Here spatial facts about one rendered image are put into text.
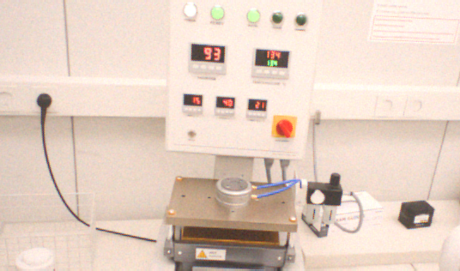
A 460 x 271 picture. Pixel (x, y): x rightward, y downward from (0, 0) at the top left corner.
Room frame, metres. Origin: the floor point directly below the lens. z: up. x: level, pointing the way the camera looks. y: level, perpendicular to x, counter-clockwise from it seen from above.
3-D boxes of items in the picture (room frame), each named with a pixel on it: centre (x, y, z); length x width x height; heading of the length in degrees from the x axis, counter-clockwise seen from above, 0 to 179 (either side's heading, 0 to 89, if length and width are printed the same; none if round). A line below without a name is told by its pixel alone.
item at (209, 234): (1.05, 0.05, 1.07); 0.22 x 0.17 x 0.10; 94
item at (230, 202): (1.08, 0.04, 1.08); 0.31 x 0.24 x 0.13; 94
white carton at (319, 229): (1.52, -0.27, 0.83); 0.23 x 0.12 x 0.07; 116
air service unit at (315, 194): (1.19, -0.16, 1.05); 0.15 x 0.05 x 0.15; 94
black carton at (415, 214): (1.57, -0.52, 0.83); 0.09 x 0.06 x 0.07; 112
